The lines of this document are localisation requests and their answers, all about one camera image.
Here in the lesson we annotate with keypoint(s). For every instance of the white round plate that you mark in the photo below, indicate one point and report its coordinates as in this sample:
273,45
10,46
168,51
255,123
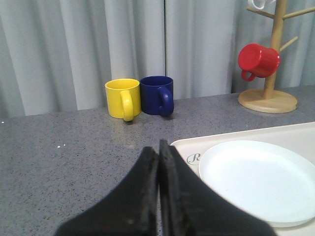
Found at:
267,181

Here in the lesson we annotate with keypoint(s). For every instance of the yellow mug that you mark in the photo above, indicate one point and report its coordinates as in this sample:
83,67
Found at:
123,98

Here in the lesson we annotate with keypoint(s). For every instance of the grey curtain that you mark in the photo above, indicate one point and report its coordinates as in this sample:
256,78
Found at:
57,55

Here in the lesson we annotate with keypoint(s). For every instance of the dark blue mug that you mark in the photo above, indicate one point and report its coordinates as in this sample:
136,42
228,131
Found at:
157,95

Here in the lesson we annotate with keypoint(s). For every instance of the beige rabbit serving tray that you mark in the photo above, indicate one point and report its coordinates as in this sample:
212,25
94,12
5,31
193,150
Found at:
299,138

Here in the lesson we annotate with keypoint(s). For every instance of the wooden mug tree stand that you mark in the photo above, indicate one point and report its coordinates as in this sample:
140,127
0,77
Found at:
269,100

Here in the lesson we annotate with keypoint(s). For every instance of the white mug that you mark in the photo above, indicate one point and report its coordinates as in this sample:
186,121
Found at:
259,4

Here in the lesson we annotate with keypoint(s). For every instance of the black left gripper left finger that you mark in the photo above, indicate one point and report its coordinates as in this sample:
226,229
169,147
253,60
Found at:
130,209

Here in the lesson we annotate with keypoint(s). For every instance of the red mug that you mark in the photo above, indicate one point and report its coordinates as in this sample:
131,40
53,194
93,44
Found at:
258,61

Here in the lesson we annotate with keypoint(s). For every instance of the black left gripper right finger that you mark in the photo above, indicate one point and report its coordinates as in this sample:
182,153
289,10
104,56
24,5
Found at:
190,208

